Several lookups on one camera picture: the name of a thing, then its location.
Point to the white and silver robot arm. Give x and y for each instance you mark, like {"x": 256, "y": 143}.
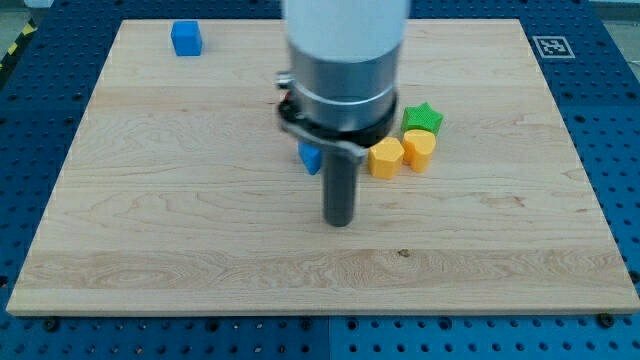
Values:
{"x": 341, "y": 84}

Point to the blue cube block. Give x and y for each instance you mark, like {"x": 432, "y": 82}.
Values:
{"x": 186, "y": 38}

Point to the blue block behind tool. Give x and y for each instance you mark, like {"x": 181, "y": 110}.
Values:
{"x": 311, "y": 157}

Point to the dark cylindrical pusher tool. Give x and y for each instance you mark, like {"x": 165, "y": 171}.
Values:
{"x": 339, "y": 178}

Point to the green star block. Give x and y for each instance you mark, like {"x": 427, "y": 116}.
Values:
{"x": 422, "y": 117}

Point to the white fiducial marker tag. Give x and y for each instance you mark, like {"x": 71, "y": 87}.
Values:
{"x": 553, "y": 47}

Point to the yellow hexagon block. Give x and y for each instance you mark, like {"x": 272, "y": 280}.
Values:
{"x": 385, "y": 158}

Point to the yellow heart block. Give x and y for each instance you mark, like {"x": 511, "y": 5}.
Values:
{"x": 419, "y": 146}

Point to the light wooden board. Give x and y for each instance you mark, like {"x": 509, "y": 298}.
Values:
{"x": 180, "y": 196}

